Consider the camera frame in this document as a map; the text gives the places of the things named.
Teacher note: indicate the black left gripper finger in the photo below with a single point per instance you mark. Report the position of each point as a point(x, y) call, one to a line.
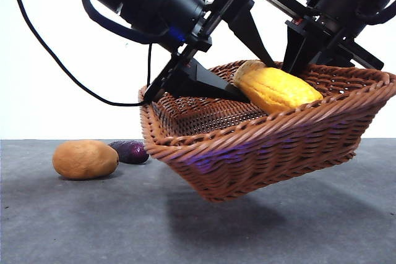
point(247, 23)
point(198, 81)

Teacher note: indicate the purple sweet potato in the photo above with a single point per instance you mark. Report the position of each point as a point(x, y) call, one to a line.
point(130, 152)

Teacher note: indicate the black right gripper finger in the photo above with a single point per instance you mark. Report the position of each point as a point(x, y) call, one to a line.
point(298, 50)
point(337, 57)

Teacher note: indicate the brown wicker basket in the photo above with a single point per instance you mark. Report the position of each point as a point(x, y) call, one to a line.
point(263, 152)

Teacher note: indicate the brown potato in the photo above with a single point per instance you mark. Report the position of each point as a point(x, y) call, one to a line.
point(83, 160)

